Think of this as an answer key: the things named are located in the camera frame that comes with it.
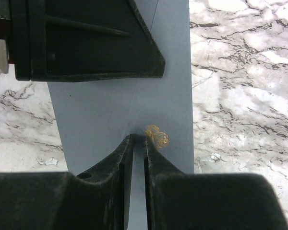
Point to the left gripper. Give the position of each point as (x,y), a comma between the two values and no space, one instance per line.
(6,56)

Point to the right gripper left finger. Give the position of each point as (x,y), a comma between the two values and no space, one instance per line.
(96,199)

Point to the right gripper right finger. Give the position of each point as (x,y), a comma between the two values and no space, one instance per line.
(231,201)

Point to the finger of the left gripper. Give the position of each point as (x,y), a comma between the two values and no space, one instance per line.
(82,40)

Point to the grey-blue envelope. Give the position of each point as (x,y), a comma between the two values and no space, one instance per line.
(94,117)

